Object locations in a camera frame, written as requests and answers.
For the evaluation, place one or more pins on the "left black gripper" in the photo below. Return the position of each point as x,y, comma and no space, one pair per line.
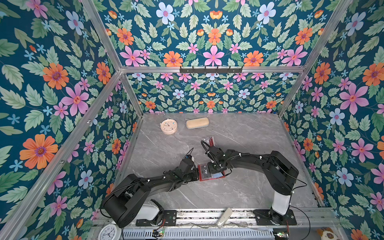
196,174

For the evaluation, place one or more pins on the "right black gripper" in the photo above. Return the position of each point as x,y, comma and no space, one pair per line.
209,165

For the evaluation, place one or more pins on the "dark grey credit card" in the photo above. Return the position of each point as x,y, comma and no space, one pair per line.
205,172

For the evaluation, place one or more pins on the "red card holder wallet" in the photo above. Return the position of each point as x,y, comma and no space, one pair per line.
213,177

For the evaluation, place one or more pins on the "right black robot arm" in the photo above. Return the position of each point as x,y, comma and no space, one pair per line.
281,174

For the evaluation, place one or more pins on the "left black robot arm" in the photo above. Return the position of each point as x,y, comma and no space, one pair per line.
124,202

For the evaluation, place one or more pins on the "white remote control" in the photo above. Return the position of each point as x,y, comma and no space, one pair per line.
224,218

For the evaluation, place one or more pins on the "pink round clock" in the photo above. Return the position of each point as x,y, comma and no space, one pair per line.
169,126

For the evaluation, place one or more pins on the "white alarm clock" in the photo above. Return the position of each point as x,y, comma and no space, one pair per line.
110,232

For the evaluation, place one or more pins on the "plush toy animal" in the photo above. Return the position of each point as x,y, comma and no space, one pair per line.
327,234

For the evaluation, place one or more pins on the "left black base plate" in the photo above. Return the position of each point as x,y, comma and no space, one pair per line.
162,219

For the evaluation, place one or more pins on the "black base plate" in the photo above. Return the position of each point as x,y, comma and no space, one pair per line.
162,219
269,217

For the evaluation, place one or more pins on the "white perforated cable duct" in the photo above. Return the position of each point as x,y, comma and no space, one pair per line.
198,234

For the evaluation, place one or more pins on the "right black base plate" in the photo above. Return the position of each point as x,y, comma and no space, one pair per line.
269,217

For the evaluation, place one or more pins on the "black hook rail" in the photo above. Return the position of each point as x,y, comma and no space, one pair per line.
211,70

